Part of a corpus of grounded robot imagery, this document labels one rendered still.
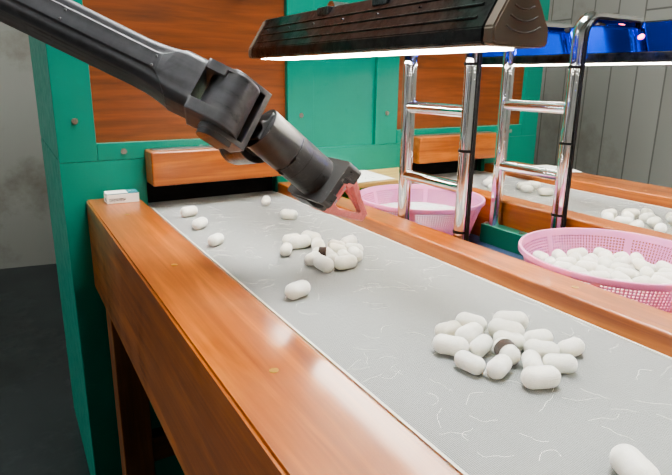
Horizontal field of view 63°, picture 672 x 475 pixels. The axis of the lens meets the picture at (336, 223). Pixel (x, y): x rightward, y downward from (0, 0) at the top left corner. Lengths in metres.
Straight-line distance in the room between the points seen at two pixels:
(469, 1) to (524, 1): 0.06
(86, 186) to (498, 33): 0.87
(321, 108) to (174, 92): 0.76
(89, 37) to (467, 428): 0.55
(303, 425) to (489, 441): 0.14
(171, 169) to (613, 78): 2.21
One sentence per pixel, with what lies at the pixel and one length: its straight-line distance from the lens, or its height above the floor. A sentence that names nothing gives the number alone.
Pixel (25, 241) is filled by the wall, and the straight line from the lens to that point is 3.39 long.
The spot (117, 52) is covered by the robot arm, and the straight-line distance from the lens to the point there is 0.68.
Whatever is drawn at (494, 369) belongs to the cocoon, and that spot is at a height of 0.75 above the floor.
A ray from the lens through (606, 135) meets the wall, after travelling 2.92.
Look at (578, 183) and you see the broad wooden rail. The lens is 1.52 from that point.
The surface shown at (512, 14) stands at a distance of 0.60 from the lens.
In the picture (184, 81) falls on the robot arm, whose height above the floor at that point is 1.00.
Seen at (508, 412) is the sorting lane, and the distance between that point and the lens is 0.51.
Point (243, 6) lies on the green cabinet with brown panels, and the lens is 1.30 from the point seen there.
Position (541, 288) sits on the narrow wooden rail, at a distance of 0.73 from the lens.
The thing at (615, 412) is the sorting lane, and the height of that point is 0.74.
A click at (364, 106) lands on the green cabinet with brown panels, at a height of 0.94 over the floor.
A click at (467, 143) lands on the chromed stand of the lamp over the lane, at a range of 0.88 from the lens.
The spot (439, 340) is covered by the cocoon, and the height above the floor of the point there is 0.76.
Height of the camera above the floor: 1.01
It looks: 15 degrees down
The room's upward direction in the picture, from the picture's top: 1 degrees clockwise
